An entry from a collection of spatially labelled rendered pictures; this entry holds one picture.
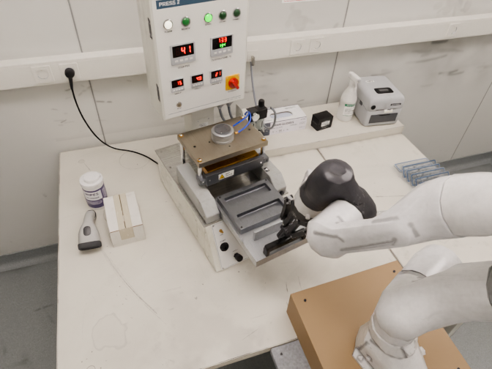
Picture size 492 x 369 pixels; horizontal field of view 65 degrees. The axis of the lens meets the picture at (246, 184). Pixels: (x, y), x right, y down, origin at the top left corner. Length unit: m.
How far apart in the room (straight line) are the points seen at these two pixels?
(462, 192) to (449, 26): 1.78
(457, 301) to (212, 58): 1.00
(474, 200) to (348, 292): 0.69
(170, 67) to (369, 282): 0.94
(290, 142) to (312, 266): 0.68
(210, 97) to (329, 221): 0.76
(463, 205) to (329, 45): 1.44
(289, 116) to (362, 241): 1.25
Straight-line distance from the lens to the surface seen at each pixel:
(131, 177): 1.80
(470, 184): 0.72
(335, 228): 0.82
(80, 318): 1.42
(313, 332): 1.23
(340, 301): 1.28
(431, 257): 0.97
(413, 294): 0.88
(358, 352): 1.22
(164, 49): 1.28
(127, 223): 1.49
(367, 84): 2.14
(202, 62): 1.36
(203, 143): 1.36
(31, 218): 2.37
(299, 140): 1.93
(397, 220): 0.75
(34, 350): 2.31
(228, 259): 1.42
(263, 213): 1.30
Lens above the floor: 1.95
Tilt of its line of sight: 44 degrees down
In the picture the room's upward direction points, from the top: 3 degrees clockwise
